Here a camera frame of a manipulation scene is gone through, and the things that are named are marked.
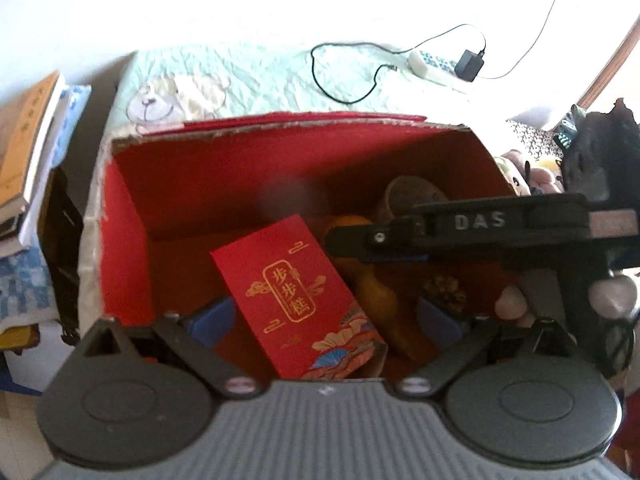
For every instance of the small red gold-print box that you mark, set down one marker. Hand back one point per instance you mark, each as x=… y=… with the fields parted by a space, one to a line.
x=295 y=290

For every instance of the pale green bear-print quilt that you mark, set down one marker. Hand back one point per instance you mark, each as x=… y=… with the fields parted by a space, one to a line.
x=260 y=80

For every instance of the person's right hand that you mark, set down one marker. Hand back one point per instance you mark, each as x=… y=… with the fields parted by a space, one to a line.
x=612 y=294

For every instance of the brown gourd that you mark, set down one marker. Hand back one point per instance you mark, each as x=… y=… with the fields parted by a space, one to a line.
x=380 y=300

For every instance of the pine cone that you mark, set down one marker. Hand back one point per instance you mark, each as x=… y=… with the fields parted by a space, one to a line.
x=445 y=287

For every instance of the round beige disc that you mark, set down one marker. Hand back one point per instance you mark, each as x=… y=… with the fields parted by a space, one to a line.
x=412 y=195

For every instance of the brown cover book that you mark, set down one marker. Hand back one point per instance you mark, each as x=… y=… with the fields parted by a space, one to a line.
x=27 y=140

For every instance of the blue white book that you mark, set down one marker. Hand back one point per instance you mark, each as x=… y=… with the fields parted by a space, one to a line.
x=55 y=155

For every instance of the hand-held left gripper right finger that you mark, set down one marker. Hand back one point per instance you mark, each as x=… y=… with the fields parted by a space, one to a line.
x=442 y=325

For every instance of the large red cardboard box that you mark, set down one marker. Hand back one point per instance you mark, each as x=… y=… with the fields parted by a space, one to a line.
x=200 y=200

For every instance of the red yellow plush doll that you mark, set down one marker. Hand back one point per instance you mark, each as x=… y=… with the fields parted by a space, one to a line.
x=545 y=177

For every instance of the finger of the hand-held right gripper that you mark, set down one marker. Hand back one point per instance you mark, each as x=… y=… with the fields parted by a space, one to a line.
x=370 y=240

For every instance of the dark patterned cloth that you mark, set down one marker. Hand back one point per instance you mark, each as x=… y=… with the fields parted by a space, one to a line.
x=530 y=135

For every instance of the white power strip with adapter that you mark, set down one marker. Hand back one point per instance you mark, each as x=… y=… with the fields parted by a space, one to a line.
x=314 y=67

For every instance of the green dinosaur toy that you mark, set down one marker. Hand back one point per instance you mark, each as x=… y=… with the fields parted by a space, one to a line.
x=567 y=127

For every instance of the blue patterned cloth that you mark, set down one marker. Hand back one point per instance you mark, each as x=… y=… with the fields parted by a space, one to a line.
x=22 y=285

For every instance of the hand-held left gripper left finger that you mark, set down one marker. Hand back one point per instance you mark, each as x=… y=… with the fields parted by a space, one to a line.
x=212 y=325

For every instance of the black power adapter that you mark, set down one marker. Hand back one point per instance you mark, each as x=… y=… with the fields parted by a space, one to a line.
x=470 y=65

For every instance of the green beige plush toy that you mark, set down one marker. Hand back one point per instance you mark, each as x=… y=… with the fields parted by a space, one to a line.
x=512 y=172

